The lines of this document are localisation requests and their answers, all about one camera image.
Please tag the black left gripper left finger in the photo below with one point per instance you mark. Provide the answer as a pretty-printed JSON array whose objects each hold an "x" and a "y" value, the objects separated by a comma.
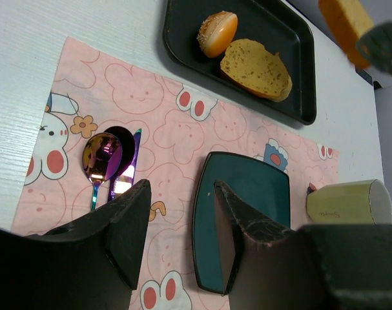
[{"x": 92, "y": 262}]

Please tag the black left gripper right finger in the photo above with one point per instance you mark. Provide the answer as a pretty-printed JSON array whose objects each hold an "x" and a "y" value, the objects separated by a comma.
[{"x": 265, "y": 265}]

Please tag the steel serving tongs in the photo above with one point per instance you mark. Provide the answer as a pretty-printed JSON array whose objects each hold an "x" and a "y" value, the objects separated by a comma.
[{"x": 375, "y": 46}]

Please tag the crusty speckled bread slice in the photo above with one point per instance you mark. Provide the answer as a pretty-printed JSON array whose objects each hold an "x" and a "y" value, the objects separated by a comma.
[{"x": 348, "y": 21}]

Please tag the dark teal square plate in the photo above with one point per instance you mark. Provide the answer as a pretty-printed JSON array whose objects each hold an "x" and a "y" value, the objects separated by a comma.
[{"x": 257, "y": 183}]

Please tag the iridescent table knife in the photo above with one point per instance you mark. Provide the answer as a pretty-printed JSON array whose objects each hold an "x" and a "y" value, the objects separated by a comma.
[{"x": 125, "y": 180}]

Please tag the iridescent small spoon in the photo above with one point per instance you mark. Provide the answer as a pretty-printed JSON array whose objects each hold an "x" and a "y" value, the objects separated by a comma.
[{"x": 101, "y": 157}]

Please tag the pale yellow mug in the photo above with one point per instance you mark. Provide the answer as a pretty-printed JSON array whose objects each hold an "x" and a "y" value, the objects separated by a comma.
[{"x": 365, "y": 201}]

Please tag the iridescent large spoon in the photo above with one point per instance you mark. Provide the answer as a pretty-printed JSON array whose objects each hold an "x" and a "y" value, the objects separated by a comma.
[{"x": 127, "y": 144}]

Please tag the pink bunny placemat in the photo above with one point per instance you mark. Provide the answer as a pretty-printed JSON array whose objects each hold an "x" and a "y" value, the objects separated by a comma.
[{"x": 179, "y": 126}]

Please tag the blue label sticker right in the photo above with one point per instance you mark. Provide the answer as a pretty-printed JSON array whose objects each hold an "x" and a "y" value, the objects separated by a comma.
[{"x": 365, "y": 75}]

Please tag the glossy orange round bun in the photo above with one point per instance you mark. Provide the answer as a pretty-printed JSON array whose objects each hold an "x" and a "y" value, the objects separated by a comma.
[{"x": 217, "y": 32}]

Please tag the black baking tray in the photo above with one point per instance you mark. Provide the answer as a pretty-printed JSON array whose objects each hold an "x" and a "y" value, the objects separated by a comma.
[{"x": 274, "y": 24}]

